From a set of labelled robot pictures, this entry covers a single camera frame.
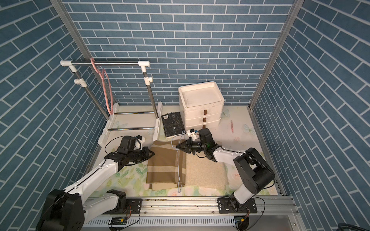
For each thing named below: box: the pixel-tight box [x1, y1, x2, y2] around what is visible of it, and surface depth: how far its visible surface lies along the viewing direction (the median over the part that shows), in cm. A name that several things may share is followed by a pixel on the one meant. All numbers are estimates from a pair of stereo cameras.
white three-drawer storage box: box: [178, 81, 225, 131], surface depth 96 cm
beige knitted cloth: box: [149, 152, 230, 191], surface depth 84 cm
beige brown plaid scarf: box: [145, 140, 186, 191], surface depth 82 cm
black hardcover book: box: [161, 111, 187, 139], surface depth 107 cm
